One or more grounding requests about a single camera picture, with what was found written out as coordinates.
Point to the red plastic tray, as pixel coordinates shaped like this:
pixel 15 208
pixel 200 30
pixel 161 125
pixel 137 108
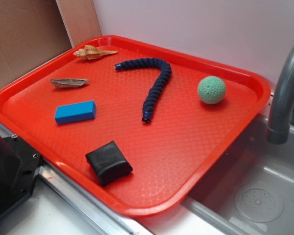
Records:
pixel 147 103

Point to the black folded rubber piece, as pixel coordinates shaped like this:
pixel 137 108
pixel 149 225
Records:
pixel 109 163

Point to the blue rectangular block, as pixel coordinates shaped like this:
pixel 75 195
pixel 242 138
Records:
pixel 75 112

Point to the green dimpled ball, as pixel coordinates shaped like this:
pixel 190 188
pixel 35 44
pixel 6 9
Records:
pixel 211 90

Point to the spiral tan seashell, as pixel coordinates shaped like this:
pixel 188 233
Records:
pixel 90 52

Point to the grey plastic sink basin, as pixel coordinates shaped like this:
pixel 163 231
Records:
pixel 248 191

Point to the grey curved faucet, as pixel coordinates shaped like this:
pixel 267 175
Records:
pixel 281 115

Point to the brown cardboard panel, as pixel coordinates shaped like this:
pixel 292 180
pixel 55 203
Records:
pixel 34 31

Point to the silver metal rail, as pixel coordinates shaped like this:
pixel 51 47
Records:
pixel 59 207

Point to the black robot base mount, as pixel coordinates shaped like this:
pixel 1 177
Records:
pixel 19 167

